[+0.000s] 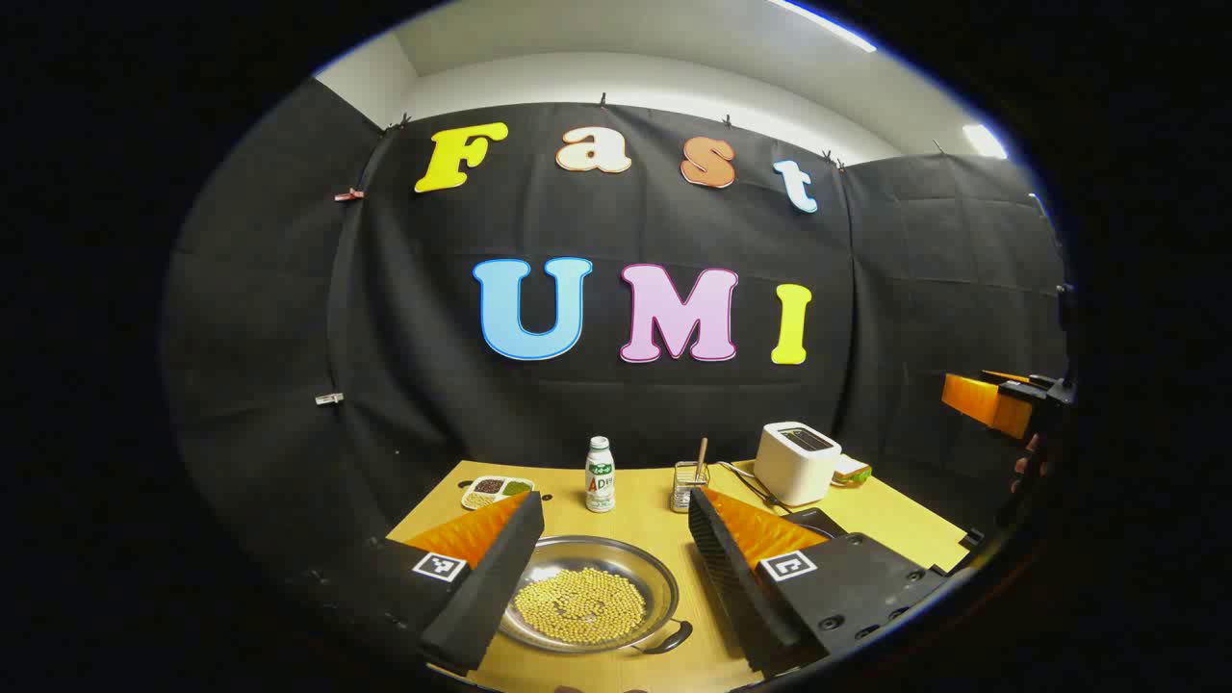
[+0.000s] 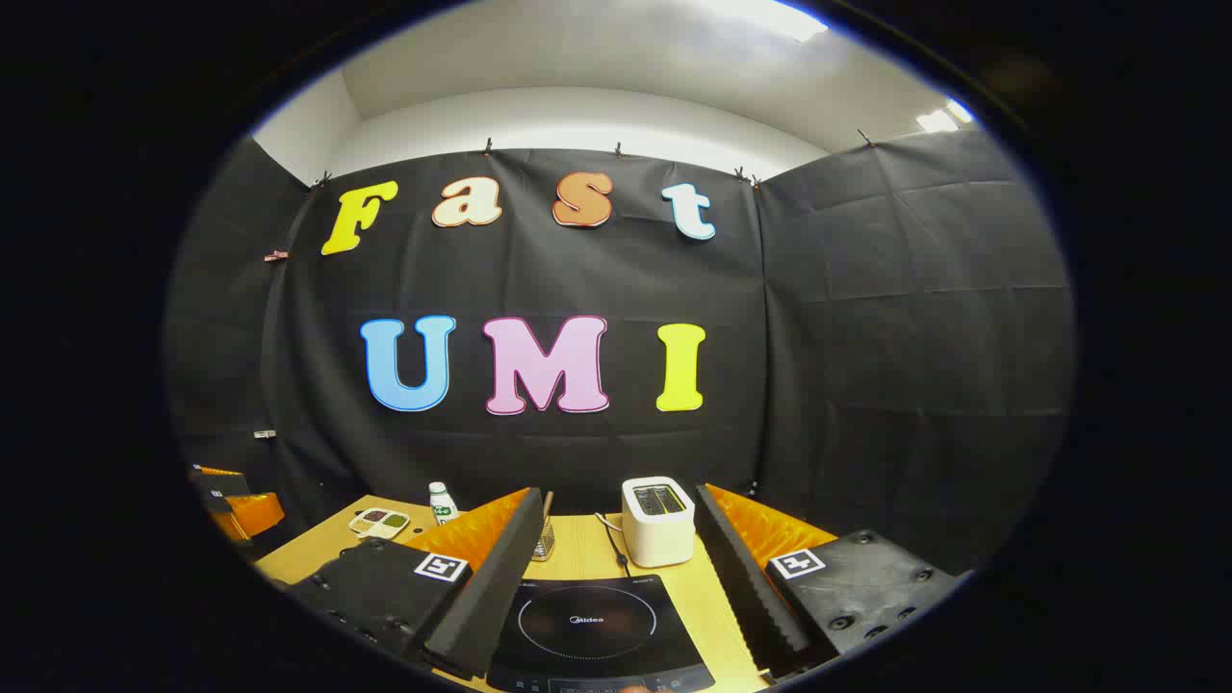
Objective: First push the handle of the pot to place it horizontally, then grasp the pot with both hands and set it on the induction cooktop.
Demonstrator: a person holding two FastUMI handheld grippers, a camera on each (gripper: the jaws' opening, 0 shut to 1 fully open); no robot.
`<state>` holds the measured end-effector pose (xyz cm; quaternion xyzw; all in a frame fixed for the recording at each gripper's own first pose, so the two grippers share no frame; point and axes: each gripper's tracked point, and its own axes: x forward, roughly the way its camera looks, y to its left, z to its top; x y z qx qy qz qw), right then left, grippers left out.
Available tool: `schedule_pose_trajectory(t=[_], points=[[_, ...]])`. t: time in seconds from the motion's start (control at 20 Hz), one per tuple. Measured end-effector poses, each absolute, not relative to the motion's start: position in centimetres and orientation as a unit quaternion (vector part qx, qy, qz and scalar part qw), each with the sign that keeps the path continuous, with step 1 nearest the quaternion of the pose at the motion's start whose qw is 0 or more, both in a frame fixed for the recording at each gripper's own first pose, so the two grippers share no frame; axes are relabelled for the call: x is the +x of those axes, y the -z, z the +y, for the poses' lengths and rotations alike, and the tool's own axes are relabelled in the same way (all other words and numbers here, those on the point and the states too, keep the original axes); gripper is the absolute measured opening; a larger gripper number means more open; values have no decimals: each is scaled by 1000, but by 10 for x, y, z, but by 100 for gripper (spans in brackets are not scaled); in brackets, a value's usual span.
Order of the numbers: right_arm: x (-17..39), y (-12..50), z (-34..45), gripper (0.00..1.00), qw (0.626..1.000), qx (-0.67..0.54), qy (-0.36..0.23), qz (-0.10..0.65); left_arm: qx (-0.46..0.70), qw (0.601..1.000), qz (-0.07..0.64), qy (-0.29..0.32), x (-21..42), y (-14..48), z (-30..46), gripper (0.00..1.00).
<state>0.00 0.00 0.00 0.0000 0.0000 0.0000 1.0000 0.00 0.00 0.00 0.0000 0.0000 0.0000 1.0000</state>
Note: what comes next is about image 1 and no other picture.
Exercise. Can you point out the silver cloth clip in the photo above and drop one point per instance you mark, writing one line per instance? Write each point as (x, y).
(329, 397)

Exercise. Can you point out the ceiling light panel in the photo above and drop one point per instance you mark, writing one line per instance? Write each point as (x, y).
(985, 141)

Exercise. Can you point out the wooden stick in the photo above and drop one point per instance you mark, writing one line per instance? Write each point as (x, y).
(702, 457)

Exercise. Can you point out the sandwich with lettuce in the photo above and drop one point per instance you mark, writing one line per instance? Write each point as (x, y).
(853, 471)

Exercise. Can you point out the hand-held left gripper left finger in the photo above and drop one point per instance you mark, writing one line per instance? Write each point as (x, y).
(491, 577)

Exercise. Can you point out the white toaster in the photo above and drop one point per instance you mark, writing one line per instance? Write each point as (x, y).
(794, 467)

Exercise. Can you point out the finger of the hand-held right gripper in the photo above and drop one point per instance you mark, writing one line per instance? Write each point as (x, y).
(982, 404)

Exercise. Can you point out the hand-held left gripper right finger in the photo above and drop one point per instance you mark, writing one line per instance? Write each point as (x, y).
(731, 587)

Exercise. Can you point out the white bottle with green label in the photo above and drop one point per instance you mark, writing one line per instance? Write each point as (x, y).
(601, 481)

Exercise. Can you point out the pile of yellow soybeans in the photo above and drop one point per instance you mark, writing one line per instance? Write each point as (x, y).
(577, 606)

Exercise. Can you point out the red cloth clip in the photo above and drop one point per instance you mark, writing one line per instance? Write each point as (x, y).
(348, 194)

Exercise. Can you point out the white sectioned dish of beans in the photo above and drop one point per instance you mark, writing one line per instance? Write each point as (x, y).
(496, 491)

